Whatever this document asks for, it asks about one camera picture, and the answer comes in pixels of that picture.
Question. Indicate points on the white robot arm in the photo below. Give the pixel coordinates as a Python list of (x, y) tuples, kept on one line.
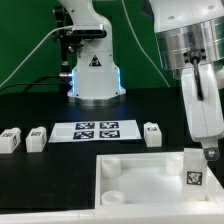
[(190, 39)]

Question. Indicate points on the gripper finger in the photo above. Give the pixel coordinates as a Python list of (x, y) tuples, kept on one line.
[(210, 149)]

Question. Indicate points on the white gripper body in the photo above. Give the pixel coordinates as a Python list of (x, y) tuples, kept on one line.
[(204, 117)]

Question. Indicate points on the white square table top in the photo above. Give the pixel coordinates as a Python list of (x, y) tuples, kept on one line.
[(147, 179)]

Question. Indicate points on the white obstacle fixture rail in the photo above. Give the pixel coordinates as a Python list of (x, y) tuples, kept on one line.
[(190, 214)]

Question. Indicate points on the black camera on stand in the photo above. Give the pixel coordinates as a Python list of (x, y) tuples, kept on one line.
[(70, 41)]

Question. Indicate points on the white sheet with tags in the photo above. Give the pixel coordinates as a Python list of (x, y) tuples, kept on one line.
[(95, 131)]

